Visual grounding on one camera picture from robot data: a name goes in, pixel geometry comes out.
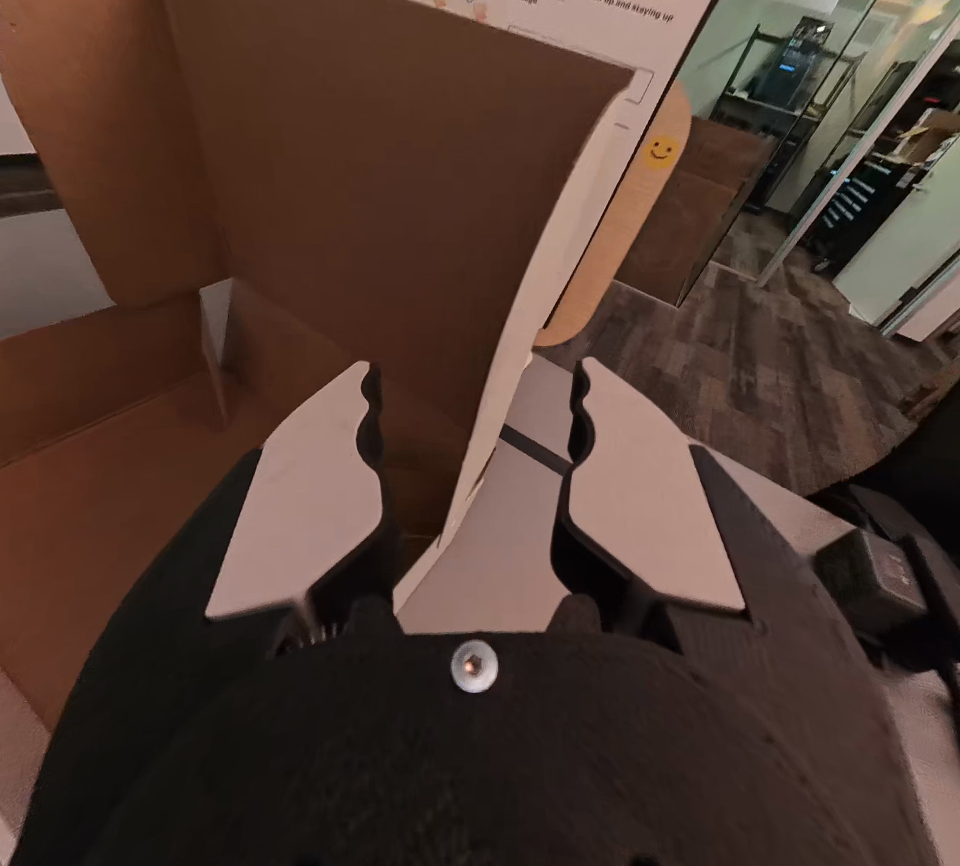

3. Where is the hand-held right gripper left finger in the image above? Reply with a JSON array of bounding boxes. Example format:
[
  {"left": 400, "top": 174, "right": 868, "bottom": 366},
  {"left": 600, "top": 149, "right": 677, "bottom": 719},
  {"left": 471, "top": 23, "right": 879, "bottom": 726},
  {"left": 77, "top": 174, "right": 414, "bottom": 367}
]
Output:
[{"left": 204, "top": 359, "right": 400, "bottom": 631}]

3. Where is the small cardboard box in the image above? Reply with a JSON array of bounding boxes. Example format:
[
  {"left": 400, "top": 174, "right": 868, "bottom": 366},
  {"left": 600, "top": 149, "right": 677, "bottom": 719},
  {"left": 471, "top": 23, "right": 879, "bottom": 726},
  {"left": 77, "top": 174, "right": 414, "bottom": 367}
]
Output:
[{"left": 894, "top": 108, "right": 960, "bottom": 164}]

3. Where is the black power adapter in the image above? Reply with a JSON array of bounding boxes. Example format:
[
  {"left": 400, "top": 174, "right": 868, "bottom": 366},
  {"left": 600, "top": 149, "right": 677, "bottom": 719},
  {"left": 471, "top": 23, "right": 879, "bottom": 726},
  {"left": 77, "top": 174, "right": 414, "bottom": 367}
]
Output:
[{"left": 808, "top": 393, "right": 960, "bottom": 676}]

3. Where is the wooden sign board stand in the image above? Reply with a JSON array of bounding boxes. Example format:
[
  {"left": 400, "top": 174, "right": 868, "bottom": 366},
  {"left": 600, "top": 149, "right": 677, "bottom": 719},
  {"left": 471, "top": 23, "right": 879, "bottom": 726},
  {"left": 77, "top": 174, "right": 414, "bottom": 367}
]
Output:
[{"left": 531, "top": 80, "right": 694, "bottom": 350}]

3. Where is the black metal shelf rack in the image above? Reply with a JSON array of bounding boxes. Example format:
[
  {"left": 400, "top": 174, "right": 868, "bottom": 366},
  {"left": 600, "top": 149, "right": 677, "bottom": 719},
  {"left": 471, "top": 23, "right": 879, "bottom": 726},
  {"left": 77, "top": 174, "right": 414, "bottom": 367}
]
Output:
[{"left": 708, "top": 16, "right": 861, "bottom": 216}]

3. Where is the black tool cabinet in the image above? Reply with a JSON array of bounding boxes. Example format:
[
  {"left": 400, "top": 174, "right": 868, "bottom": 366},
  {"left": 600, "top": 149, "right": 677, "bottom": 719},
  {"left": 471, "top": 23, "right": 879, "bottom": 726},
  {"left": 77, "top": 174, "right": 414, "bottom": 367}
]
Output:
[{"left": 808, "top": 159, "right": 929, "bottom": 276}]

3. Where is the tall brown cardboard box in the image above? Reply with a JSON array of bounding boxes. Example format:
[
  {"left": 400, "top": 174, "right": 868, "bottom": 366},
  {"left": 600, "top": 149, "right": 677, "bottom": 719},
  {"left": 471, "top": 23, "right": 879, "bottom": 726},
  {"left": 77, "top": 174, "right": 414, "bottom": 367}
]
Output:
[{"left": 611, "top": 116, "right": 778, "bottom": 306}]

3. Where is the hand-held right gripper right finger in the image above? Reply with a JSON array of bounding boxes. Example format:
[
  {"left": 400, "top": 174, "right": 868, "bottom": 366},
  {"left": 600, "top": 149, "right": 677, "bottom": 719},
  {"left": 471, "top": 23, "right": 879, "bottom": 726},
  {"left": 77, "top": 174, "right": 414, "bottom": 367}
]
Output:
[{"left": 549, "top": 357, "right": 751, "bottom": 631}]

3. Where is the cardboard mailer box with lid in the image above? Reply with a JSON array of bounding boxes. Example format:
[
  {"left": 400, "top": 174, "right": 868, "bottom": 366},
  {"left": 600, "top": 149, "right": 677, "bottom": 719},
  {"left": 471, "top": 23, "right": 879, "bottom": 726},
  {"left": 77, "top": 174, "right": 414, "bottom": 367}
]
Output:
[{"left": 0, "top": 0, "right": 640, "bottom": 736}]

